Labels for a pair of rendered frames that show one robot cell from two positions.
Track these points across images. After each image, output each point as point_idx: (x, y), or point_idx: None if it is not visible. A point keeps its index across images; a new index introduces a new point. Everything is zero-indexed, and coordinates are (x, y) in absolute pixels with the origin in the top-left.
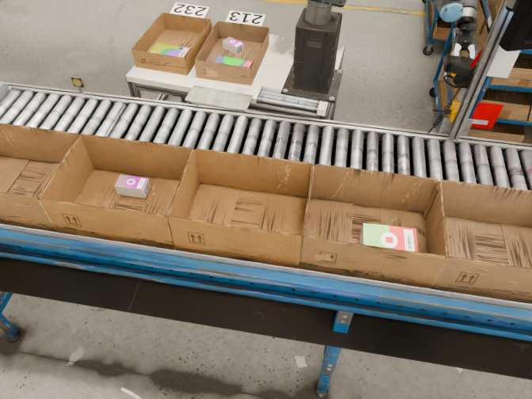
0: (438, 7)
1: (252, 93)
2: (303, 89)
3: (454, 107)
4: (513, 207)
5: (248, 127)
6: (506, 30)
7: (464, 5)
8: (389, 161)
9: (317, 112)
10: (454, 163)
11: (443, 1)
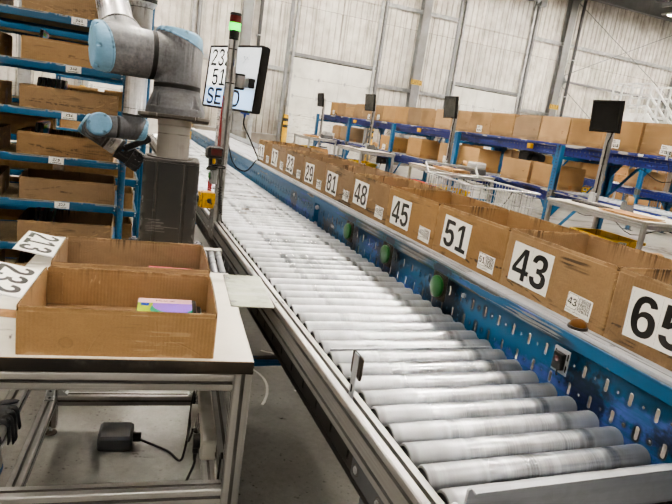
0: (134, 129)
1: (216, 275)
2: None
3: (212, 193)
4: None
5: None
6: (255, 100)
7: None
8: (274, 235)
9: (221, 255)
10: (253, 222)
11: (140, 121)
